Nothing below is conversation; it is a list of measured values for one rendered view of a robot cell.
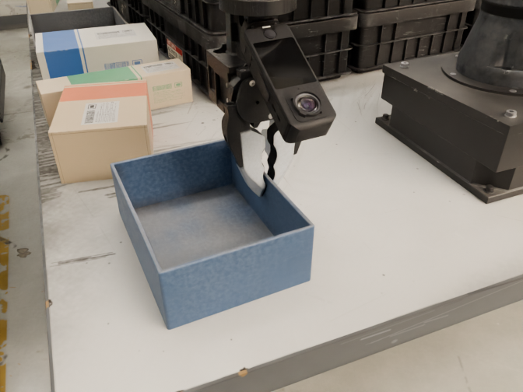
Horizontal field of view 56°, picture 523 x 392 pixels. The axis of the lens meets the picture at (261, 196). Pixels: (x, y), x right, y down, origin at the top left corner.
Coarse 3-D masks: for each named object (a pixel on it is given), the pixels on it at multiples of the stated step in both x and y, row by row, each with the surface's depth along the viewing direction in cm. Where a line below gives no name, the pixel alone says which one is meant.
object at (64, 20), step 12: (48, 12) 119; (60, 12) 120; (72, 12) 121; (84, 12) 122; (96, 12) 123; (108, 12) 124; (36, 24) 119; (48, 24) 120; (60, 24) 121; (72, 24) 122; (84, 24) 123; (96, 24) 124; (108, 24) 125; (120, 24) 118
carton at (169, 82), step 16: (144, 64) 86; (160, 64) 86; (176, 64) 86; (48, 80) 79; (64, 80) 79; (80, 80) 79; (96, 80) 79; (112, 80) 79; (128, 80) 80; (160, 80) 82; (176, 80) 84; (48, 96) 75; (160, 96) 84; (176, 96) 85; (48, 112) 76
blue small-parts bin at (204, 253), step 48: (144, 192) 59; (192, 192) 62; (240, 192) 62; (144, 240) 44; (192, 240) 55; (240, 240) 55; (288, 240) 45; (192, 288) 43; (240, 288) 46; (288, 288) 49
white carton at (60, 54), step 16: (48, 32) 91; (64, 32) 91; (80, 32) 91; (96, 32) 91; (112, 32) 91; (128, 32) 91; (144, 32) 91; (48, 48) 83; (64, 48) 83; (80, 48) 84; (96, 48) 84; (112, 48) 85; (128, 48) 86; (144, 48) 87; (48, 64) 83; (64, 64) 84; (80, 64) 85; (96, 64) 86; (112, 64) 87; (128, 64) 88
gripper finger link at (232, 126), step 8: (224, 104) 47; (232, 104) 47; (232, 112) 47; (224, 120) 48; (232, 120) 47; (240, 120) 48; (224, 128) 48; (232, 128) 48; (240, 128) 48; (248, 128) 49; (224, 136) 49; (232, 136) 48; (232, 144) 49; (240, 144) 49; (232, 152) 50; (240, 152) 50; (240, 160) 50
